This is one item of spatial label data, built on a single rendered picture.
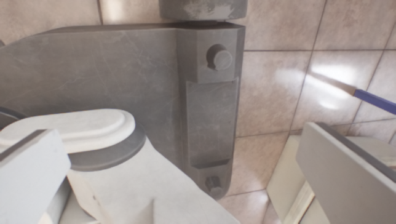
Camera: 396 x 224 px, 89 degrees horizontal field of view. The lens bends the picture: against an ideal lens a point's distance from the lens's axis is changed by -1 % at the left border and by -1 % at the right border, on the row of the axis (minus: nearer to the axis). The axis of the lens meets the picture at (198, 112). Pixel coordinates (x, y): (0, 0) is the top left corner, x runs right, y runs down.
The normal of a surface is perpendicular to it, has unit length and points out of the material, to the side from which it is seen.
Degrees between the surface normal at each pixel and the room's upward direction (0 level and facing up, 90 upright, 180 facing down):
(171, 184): 90
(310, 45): 0
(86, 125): 90
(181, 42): 45
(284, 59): 0
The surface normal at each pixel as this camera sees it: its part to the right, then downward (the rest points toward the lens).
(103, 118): 0.00, -0.88
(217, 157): 0.24, 0.46
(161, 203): -0.11, -0.99
